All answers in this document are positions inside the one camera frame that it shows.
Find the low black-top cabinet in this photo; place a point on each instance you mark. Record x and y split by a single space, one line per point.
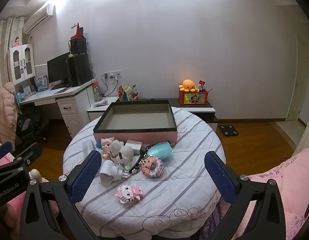
194 106

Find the shallow grey tray box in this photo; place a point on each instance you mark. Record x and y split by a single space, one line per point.
134 136

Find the small toy figures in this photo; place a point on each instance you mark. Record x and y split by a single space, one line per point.
202 86

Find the teal packet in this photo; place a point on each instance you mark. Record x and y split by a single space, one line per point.
159 152

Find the blue box on desk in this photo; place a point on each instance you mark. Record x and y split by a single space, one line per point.
42 82

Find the orange octopus plush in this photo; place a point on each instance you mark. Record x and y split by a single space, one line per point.
188 85

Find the white wall socket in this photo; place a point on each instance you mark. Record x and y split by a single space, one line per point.
112 75

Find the black floor scale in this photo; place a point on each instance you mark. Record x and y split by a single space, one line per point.
228 130

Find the black hair clip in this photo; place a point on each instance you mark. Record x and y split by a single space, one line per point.
138 163

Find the pink brick donut toy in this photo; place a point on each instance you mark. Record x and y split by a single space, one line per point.
153 167

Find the pink jacket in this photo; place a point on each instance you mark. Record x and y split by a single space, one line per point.
4 112

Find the white handheld device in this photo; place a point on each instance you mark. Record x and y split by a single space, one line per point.
124 153

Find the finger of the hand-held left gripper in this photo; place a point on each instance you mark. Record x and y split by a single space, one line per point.
29 152
3 150

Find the small pink doll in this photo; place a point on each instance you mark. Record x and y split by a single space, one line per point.
17 42

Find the colourful snack bags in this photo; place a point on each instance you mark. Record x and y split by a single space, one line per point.
128 93

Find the black box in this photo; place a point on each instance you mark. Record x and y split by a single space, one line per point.
79 46

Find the white air conditioner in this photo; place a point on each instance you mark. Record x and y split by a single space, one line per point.
38 17

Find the white desk with drawers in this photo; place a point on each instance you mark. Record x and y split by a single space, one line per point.
74 110

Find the black office chair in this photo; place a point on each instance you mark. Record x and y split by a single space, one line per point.
32 125

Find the red paper item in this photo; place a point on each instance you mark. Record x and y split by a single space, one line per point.
78 32

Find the black monitor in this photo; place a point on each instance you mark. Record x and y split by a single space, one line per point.
57 68

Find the white plug adapter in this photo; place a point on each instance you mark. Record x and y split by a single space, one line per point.
107 175

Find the black computer tower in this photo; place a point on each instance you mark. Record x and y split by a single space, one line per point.
79 70

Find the pink quilted blanket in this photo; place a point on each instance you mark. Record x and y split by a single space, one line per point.
294 180

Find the small white box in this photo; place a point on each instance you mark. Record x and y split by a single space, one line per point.
134 147

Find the clear bottle orange cap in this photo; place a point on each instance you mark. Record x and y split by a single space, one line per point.
97 92

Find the pink paper packet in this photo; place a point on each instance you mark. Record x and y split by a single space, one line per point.
102 103

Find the white bed post knob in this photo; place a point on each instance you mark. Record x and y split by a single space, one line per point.
35 175

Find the white door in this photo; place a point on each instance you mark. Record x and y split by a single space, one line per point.
298 80

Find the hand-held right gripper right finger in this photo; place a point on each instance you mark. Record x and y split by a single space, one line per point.
219 177

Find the pink brick cat toy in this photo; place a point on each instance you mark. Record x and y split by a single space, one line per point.
128 193

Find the white glass-door cabinet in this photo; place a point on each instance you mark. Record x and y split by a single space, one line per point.
20 62

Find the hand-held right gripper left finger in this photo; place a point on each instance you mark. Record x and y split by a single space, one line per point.
85 177

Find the pink-eared doll figure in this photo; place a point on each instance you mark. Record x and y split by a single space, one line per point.
107 146

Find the red toy box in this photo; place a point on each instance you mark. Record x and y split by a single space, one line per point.
194 98

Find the white curtain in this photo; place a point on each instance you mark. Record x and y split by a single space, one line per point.
2 55

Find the black keyboard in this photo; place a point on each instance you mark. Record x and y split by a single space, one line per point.
59 87

